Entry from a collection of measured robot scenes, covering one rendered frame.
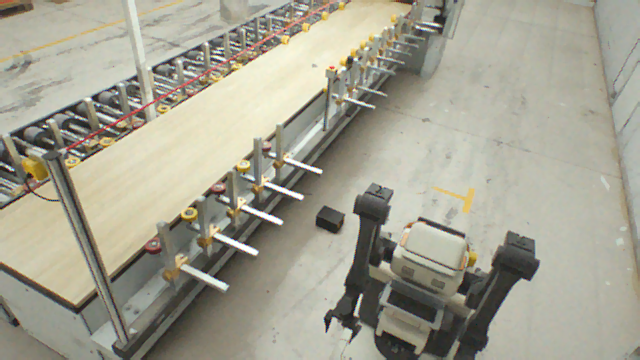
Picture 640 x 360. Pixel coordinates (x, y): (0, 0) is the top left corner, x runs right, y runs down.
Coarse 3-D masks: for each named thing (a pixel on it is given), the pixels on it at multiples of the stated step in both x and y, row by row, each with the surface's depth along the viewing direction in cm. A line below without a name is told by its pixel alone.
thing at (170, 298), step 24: (408, 48) 500; (360, 96) 379; (336, 120) 342; (312, 144) 312; (288, 168) 286; (264, 192) 265; (240, 216) 246; (192, 264) 216; (168, 288) 203; (192, 288) 212; (144, 312) 192; (168, 312) 198; (144, 336) 187
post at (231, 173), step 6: (228, 174) 215; (234, 174) 216; (228, 180) 218; (234, 180) 218; (228, 186) 221; (234, 186) 220; (234, 192) 223; (234, 198) 225; (234, 204) 228; (234, 222) 236
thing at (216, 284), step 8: (152, 256) 202; (160, 256) 201; (184, 264) 199; (184, 272) 197; (192, 272) 195; (200, 272) 196; (200, 280) 194; (208, 280) 193; (216, 280) 193; (216, 288) 192; (224, 288) 190
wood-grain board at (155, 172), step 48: (288, 48) 400; (336, 48) 411; (192, 96) 311; (240, 96) 318; (288, 96) 325; (144, 144) 260; (192, 144) 264; (240, 144) 269; (48, 192) 220; (96, 192) 223; (144, 192) 226; (192, 192) 229; (0, 240) 193; (48, 240) 195; (96, 240) 197; (144, 240) 200; (48, 288) 175
